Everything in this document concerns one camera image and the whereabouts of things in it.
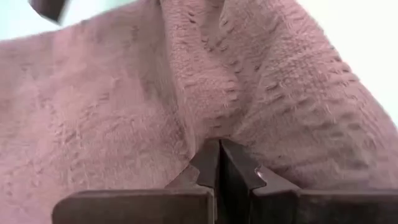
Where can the gray terry towel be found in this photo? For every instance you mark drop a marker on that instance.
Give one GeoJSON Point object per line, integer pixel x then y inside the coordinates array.
{"type": "Point", "coordinates": [124, 109]}

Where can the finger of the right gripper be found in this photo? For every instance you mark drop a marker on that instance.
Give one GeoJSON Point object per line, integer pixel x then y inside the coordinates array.
{"type": "Point", "coordinates": [49, 7]}

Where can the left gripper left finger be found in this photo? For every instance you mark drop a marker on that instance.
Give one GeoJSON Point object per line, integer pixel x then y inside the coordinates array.
{"type": "Point", "coordinates": [140, 208]}

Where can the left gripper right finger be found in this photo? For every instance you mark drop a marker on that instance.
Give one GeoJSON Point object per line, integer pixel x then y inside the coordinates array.
{"type": "Point", "coordinates": [311, 208]}

